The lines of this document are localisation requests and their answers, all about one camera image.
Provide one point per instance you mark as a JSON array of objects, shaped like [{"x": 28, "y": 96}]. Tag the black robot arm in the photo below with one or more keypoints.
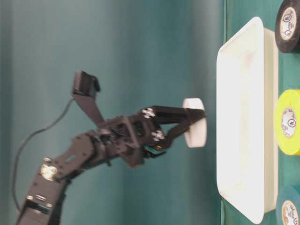
[{"x": 44, "y": 200}]

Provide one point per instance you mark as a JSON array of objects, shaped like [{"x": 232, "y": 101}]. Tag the white plastic case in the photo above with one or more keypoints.
[{"x": 246, "y": 147}]

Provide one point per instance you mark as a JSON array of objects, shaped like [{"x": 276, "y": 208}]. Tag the yellow tape roll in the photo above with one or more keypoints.
[{"x": 287, "y": 122}]

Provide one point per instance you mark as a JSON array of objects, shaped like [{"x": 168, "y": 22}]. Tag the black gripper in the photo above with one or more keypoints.
[{"x": 139, "y": 136}]

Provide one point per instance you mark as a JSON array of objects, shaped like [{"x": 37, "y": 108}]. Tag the teal tape roll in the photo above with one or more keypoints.
[{"x": 288, "y": 206}]

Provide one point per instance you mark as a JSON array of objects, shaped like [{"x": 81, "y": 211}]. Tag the black tape roll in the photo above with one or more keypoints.
[{"x": 287, "y": 27}]

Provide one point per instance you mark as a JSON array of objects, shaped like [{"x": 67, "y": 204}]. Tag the white tape roll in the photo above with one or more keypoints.
[{"x": 196, "y": 136}]

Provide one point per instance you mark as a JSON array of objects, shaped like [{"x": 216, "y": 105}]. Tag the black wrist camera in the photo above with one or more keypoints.
[{"x": 85, "y": 84}]

